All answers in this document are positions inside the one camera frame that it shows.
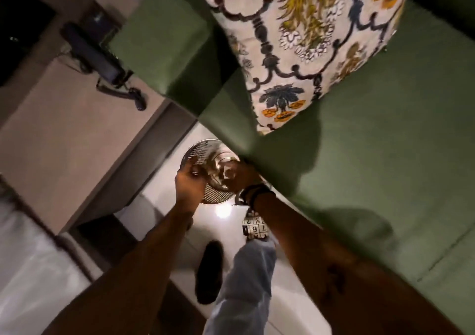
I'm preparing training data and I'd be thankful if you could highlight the floral patterned cushion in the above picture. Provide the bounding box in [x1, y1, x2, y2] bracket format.
[189, 0, 416, 136]

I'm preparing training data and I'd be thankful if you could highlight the person's right forearm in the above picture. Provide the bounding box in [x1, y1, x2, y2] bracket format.
[252, 191, 464, 335]

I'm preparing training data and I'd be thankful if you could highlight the black wristband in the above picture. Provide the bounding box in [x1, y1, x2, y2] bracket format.
[235, 183, 277, 210]

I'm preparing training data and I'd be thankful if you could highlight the black corded telephone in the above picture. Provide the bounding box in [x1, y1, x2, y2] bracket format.
[59, 12, 147, 112]

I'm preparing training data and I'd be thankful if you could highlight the person's left hand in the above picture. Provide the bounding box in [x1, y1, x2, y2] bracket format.
[175, 160, 208, 213]

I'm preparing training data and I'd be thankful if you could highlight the person's right hand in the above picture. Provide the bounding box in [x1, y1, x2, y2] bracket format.
[221, 160, 265, 195]

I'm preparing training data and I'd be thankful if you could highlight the person's light blue jeans leg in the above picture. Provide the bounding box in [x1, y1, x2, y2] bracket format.
[202, 236, 279, 335]

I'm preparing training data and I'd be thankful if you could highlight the person's left forearm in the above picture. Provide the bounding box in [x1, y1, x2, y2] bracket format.
[42, 201, 203, 335]

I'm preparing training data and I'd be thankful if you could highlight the white bed sheet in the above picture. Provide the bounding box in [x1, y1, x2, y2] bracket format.
[0, 197, 93, 335]

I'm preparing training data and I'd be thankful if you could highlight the green sofa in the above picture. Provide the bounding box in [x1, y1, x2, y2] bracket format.
[108, 0, 475, 335]

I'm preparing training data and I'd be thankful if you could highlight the silver perforated metal bin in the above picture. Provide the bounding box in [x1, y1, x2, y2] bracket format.
[180, 139, 242, 205]

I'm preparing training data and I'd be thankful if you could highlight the beige side table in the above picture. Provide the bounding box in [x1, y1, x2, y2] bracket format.
[0, 54, 197, 235]

